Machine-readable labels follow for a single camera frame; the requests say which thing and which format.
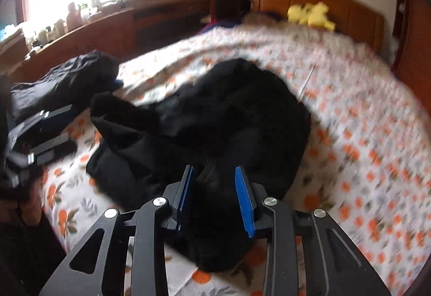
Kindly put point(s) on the orange-print white bed sheet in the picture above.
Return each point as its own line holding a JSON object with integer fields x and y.
{"x": 353, "y": 114}

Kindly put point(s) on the pile of dark clothes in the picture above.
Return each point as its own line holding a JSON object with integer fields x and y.
{"x": 67, "y": 77}

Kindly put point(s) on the black coat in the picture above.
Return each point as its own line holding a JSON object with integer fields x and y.
{"x": 219, "y": 120}

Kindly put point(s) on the small blue cloth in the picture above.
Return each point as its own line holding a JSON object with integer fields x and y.
{"x": 117, "y": 83}

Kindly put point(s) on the wooden louvered wardrobe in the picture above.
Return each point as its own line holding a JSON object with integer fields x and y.
{"x": 417, "y": 46}

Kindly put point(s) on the row of small bottles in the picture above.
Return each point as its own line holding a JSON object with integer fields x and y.
{"x": 72, "y": 16}

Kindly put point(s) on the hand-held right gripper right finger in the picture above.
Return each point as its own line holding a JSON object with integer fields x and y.
{"x": 244, "y": 201}

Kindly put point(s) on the yellow plush toy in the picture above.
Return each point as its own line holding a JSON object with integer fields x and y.
{"x": 316, "y": 16}

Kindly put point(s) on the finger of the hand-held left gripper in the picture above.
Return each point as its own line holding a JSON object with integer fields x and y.
{"x": 54, "y": 151}
{"x": 57, "y": 114}

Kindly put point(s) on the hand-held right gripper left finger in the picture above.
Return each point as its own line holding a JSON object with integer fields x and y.
{"x": 187, "y": 195}

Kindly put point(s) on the black backpack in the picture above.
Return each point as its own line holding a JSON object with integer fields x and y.
{"x": 230, "y": 4}

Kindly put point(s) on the stack of papers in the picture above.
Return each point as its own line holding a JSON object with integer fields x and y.
{"x": 13, "y": 40}

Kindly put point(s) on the long wooden desk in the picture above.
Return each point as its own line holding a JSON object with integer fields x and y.
{"x": 118, "y": 33}

